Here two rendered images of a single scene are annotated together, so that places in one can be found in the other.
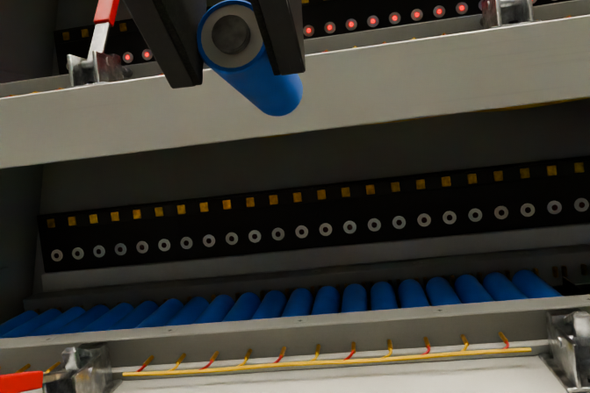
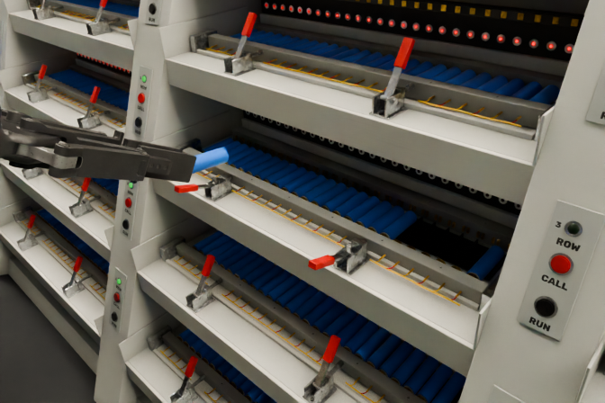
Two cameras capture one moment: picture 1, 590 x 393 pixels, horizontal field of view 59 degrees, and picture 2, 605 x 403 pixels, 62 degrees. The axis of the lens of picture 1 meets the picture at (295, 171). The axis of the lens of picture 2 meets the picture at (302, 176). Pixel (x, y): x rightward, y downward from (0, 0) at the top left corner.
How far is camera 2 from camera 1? 51 cm
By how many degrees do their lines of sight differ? 44
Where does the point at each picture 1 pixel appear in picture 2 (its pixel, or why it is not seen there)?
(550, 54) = (383, 138)
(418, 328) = (320, 219)
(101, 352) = (226, 180)
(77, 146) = (225, 99)
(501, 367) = (335, 247)
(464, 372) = (322, 243)
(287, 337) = (282, 201)
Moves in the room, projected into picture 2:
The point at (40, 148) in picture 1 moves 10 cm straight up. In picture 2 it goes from (215, 94) to (225, 28)
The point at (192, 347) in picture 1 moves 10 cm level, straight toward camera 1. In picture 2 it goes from (255, 190) to (221, 203)
